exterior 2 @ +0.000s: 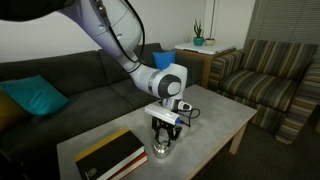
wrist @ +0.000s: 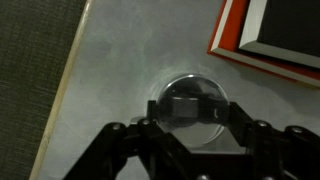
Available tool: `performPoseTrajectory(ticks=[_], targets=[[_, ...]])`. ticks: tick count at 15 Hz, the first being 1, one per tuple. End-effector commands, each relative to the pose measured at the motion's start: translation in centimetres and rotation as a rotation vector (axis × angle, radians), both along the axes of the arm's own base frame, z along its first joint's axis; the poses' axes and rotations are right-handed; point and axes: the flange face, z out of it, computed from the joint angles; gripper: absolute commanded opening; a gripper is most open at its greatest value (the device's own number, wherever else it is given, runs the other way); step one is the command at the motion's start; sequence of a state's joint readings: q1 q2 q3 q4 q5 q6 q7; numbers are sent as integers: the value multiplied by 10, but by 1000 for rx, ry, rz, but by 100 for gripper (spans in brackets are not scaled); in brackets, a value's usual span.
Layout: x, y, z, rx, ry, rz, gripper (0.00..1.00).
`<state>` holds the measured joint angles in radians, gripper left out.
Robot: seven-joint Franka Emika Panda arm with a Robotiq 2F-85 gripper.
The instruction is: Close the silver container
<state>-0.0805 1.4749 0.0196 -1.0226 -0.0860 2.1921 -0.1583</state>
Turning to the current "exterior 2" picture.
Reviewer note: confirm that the grey coffee table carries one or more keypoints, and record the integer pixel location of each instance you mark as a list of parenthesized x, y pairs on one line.
[(216, 116)]

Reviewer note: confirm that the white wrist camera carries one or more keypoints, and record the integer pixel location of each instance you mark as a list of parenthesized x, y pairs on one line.
[(160, 112)]

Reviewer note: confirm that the teal cushion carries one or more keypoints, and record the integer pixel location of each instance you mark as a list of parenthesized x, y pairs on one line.
[(35, 95)]

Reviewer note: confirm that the black book with yellow spine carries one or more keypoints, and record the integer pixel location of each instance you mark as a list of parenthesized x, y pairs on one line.
[(110, 153)]

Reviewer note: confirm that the dark grey sofa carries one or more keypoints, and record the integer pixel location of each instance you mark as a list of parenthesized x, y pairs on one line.
[(66, 106)]

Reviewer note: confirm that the small white pot with plant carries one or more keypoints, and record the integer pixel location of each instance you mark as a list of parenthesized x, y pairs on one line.
[(210, 42)]

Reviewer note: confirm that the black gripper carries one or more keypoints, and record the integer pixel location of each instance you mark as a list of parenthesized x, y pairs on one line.
[(165, 125)]

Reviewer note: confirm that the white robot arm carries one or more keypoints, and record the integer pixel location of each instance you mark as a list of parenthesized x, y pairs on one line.
[(110, 26)]

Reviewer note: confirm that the window blinds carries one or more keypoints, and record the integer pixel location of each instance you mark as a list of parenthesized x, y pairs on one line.
[(286, 20)]

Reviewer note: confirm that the wooden side table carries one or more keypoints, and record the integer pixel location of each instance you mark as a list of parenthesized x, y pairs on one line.
[(206, 66)]

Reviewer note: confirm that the teal pot with plant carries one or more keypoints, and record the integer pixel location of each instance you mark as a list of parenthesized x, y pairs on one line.
[(198, 41)]

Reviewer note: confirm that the blue cushion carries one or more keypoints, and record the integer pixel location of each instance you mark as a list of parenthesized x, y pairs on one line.
[(165, 58)]

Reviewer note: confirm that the mustard yellow cushion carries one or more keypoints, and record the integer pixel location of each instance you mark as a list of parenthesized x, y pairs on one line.
[(8, 113)]

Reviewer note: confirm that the striped armchair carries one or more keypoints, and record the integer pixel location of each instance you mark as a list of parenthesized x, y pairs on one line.
[(263, 86)]

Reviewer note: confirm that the glass candle holder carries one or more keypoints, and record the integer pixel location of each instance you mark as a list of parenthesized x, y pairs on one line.
[(161, 151)]

